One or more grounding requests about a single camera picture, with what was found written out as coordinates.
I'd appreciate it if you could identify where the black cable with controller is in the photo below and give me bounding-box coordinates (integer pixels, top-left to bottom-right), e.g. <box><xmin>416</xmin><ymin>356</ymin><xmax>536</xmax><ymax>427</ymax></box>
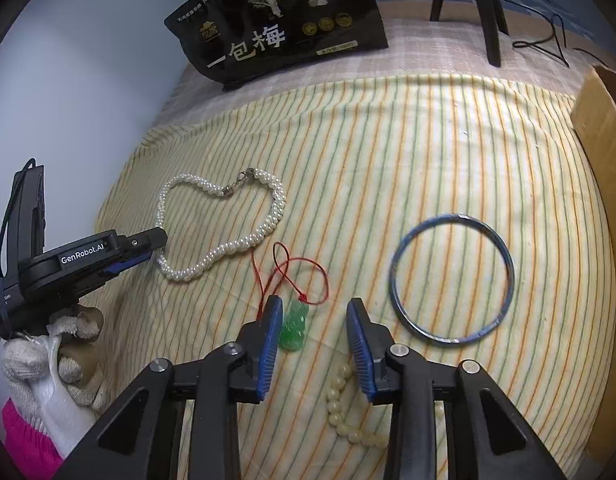
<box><xmin>512</xmin><ymin>0</ymin><xmax>616</xmax><ymax>68</ymax></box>

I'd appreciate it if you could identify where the black tripod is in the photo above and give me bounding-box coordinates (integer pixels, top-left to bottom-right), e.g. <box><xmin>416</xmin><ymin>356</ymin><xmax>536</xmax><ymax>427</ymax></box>
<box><xmin>429</xmin><ymin>0</ymin><xmax>509</xmax><ymax>67</ymax></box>

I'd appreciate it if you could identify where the cream bead bracelet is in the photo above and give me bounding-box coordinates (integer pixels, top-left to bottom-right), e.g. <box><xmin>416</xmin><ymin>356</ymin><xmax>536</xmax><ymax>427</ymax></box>
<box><xmin>325</xmin><ymin>362</ymin><xmax>389</xmax><ymax>450</ymax></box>

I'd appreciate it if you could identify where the twisted white pearl necklace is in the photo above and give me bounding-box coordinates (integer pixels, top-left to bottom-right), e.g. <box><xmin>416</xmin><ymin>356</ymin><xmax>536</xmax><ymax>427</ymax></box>
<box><xmin>155</xmin><ymin>167</ymin><xmax>287</xmax><ymax>283</ymax></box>

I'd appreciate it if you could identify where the checked bed sheet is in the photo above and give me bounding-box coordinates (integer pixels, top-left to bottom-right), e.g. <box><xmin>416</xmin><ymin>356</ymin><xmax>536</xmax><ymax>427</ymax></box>
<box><xmin>153</xmin><ymin>0</ymin><xmax>604</xmax><ymax>126</ymax></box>

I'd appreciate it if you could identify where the person's left hand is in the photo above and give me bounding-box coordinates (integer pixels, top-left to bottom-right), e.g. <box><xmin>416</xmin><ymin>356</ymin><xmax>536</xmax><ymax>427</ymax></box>
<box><xmin>2</xmin><ymin>309</ymin><xmax>107</xmax><ymax>413</ymax></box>

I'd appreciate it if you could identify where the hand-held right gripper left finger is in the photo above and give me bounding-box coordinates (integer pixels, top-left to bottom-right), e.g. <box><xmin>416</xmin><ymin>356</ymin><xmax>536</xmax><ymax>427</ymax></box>
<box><xmin>63</xmin><ymin>295</ymin><xmax>284</xmax><ymax>480</ymax></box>

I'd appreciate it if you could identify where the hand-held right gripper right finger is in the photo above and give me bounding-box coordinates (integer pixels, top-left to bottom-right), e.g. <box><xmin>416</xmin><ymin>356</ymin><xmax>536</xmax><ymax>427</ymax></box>
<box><xmin>345</xmin><ymin>298</ymin><xmax>569</xmax><ymax>480</ymax></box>

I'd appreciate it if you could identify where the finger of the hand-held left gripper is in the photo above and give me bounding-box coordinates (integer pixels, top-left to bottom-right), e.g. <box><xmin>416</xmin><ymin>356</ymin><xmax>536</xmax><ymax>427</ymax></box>
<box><xmin>50</xmin><ymin>267</ymin><xmax>121</xmax><ymax>312</ymax></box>
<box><xmin>107</xmin><ymin>227</ymin><xmax>168</xmax><ymax>277</ymax></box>

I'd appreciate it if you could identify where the black snack bag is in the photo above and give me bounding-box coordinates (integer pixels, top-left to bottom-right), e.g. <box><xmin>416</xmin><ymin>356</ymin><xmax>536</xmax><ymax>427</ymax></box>
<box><xmin>164</xmin><ymin>0</ymin><xmax>389</xmax><ymax>92</ymax></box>

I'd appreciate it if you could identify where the blue bangle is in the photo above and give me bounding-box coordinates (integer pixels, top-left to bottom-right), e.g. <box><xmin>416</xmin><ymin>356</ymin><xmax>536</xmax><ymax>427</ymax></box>
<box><xmin>390</xmin><ymin>213</ymin><xmax>515</xmax><ymax>347</ymax></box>

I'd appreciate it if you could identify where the cardboard box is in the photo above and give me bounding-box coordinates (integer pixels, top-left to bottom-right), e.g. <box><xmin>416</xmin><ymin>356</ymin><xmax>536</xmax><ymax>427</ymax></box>
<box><xmin>569</xmin><ymin>64</ymin><xmax>616</xmax><ymax>201</ymax></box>

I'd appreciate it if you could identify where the pink clothing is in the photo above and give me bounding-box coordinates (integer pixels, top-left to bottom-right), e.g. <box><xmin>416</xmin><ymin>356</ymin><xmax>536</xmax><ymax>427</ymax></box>
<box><xmin>0</xmin><ymin>397</ymin><xmax>61</xmax><ymax>480</ymax></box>

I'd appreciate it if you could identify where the green jade pendant red cord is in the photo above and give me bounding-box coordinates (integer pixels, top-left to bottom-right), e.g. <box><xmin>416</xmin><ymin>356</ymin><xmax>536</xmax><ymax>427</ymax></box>
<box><xmin>250</xmin><ymin>242</ymin><xmax>330</xmax><ymax>352</ymax></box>

